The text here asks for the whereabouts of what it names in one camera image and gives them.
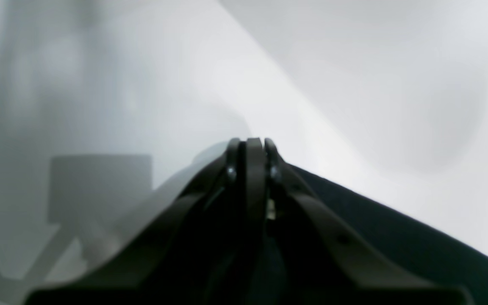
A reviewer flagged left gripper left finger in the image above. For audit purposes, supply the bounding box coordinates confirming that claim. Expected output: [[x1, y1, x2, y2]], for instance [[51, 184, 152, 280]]
[[25, 138, 240, 305]]

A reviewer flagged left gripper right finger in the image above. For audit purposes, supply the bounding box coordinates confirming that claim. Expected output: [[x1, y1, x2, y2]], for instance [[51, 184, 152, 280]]
[[264, 138, 474, 305]]

